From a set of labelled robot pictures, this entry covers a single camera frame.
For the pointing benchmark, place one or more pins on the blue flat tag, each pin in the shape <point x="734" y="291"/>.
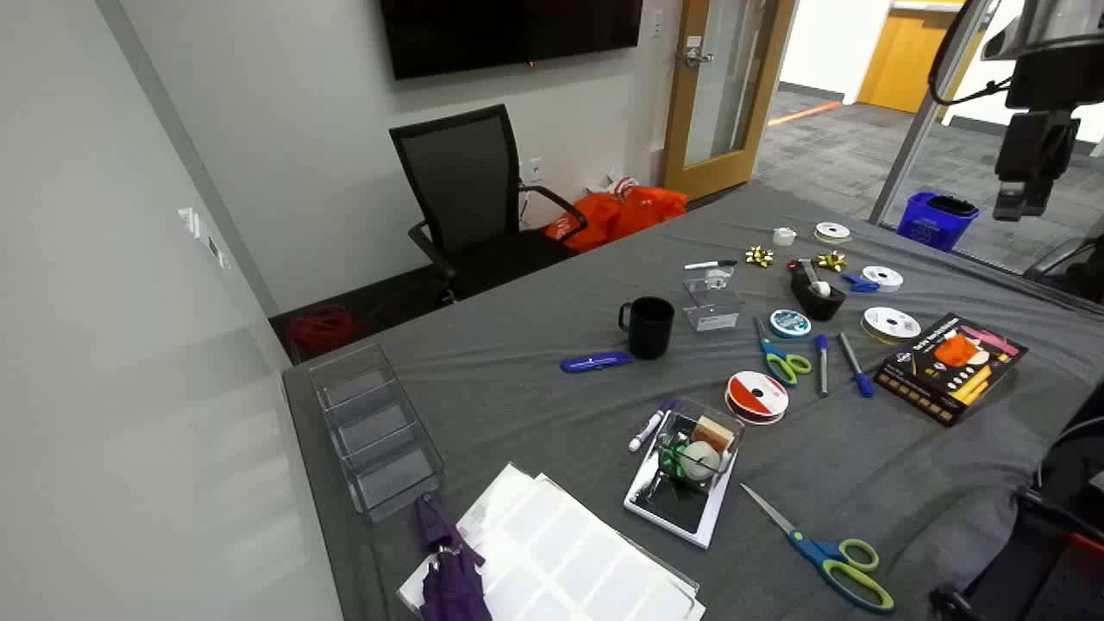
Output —
<point x="596" y="365"/>

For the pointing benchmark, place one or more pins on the white blue marker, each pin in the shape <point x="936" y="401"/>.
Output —
<point x="650" y="426"/>

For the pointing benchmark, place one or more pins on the twine spool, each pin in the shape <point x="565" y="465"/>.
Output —
<point x="712" y="432"/>

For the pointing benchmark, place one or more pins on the yellow bow left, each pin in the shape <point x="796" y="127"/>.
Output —
<point x="759" y="258"/>

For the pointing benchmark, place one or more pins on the white pen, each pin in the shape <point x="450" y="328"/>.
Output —
<point x="710" y="262"/>

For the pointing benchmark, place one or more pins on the white tape roll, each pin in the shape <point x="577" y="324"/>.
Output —
<point x="884" y="277"/>
<point x="834" y="233"/>
<point x="887" y="323"/>

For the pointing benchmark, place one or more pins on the orange ribbon spool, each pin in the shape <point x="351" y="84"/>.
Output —
<point x="757" y="397"/>

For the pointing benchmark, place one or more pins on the clear compartment organizer tray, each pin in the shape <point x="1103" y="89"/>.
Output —
<point x="374" y="432"/>

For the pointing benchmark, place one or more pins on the small clear plastic box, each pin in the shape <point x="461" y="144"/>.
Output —
<point x="712" y="307"/>

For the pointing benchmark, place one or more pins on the black orange book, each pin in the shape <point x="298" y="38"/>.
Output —
<point x="950" y="367"/>

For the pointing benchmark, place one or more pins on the black office chair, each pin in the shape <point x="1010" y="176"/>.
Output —
<point x="468" y="184"/>

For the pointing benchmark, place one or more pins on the yellow bow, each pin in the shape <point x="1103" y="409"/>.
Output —
<point x="834" y="260"/>
<point x="759" y="258"/>

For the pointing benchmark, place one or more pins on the yellow bow right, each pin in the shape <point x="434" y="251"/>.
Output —
<point x="834" y="260"/>

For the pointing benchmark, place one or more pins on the green white ball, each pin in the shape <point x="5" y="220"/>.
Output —
<point x="692" y="465"/>

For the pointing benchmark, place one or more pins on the wall outlet plate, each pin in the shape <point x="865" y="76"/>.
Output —
<point x="200" y="233"/>

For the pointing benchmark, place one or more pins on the large green blue scissors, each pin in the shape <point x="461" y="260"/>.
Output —
<point x="845" y="565"/>

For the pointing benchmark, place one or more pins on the teal tape roll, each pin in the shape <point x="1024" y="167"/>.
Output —
<point x="789" y="323"/>

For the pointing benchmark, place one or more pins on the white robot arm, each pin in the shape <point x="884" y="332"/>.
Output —
<point x="1056" y="64"/>

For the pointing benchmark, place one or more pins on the small green scissors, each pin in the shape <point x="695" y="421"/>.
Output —
<point x="789" y="367"/>

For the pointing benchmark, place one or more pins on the white tape roll near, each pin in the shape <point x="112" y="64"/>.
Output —
<point x="887" y="323"/>

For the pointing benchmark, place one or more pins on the black wall television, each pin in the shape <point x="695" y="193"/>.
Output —
<point x="454" y="35"/>

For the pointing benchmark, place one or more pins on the purple cloth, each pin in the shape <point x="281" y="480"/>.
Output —
<point x="454" y="585"/>

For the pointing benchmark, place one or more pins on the white label sheets stack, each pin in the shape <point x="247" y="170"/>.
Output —
<point x="551" y="561"/>

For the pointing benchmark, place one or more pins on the black mug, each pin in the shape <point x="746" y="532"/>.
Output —
<point x="646" y="323"/>

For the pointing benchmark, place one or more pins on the white tape roll middle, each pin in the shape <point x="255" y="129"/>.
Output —
<point x="884" y="277"/>

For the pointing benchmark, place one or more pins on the white tape roll far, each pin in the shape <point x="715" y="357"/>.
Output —
<point x="834" y="233"/>

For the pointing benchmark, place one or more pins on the small white cup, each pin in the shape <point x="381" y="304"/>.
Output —
<point x="783" y="235"/>

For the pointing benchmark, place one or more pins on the blue marker right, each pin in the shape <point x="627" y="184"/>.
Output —
<point x="861" y="378"/>

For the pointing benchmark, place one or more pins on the blue recycling bin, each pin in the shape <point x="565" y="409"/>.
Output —
<point x="936" y="220"/>

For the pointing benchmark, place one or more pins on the blue marker left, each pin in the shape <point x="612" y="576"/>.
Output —
<point x="822" y="346"/>

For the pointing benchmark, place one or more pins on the orange bag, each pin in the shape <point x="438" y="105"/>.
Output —
<point x="616" y="214"/>

